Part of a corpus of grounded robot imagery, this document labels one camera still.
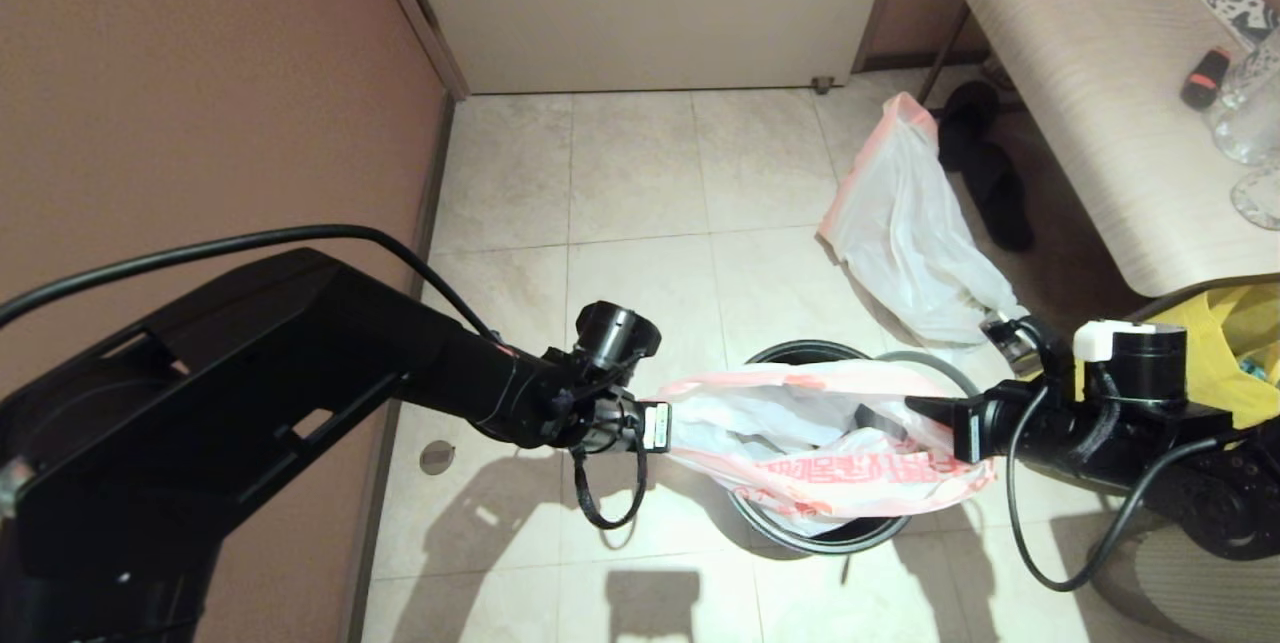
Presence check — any grey bin ring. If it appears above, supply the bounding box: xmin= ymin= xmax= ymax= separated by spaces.
xmin=878 ymin=350 xmax=983 ymax=398

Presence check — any red printed plastic bag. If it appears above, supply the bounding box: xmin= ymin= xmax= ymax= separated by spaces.
xmin=655 ymin=360 xmax=998 ymax=538

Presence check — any black trash bin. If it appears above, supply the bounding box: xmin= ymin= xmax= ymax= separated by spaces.
xmin=728 ymin=339 xmax=913 ymax=557

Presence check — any white plastic bag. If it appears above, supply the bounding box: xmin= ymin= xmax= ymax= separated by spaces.
xmin=820 ymin=91 xmax=1029 ymax=348

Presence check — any yellow bag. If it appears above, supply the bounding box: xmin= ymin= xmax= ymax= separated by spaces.
xmin=1150 ymin=283 xmax=1280 ymax=430

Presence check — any grey ribbed round object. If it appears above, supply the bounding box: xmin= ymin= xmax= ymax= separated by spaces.
xmin=1090 ymin=523 xmax=1280 ymax=643

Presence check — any black slipper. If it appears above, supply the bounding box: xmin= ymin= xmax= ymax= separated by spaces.
xmin=965 ymin=143 xmax=1037 ymax=254
xmin=940 ymin=81 xmax=1001 ymax=174

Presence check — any small clear glass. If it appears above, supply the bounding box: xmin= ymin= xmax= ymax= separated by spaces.
xmin=1230 ymin=163 xmax=1280 ymax=232

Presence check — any dark metal table leg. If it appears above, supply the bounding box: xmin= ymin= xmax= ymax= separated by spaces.
xmin=915 ymin=7 xmax=1023 ymax=112

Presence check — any beige wood grain table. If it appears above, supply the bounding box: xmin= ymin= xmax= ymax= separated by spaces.
xmin=950 ymin=0 xmax=1280 ymax=300

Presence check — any large clear glass jar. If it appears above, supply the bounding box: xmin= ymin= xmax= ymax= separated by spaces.
xmin=1206 ymin=23 xmax=1280 ymax=167

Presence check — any black red small device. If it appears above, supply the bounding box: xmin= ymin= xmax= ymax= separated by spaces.
xmin=1180 ymin=45 xmax=1235 ymax=112

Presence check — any white door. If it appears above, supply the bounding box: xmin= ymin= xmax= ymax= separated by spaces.
xmin=390 ymin=0 xmax=903 ymax=96

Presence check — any black coiled cable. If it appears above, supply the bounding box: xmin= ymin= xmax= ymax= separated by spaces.
xmin=571 ymin=421 xmax=650 ymax=532

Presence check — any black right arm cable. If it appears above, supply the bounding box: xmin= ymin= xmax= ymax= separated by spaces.
xmin=1004 ymin=381 xmax=1237 ymax=593

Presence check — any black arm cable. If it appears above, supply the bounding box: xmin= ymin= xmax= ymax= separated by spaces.
xmin=1004 ymin=381 xmax=1237 ymax=593
xmin=0 ymin=224 xmax=503 ymax=344

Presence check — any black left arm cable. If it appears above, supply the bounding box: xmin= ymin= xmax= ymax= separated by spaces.
xmin=0 ymin=224 xmax=503 ymax=344

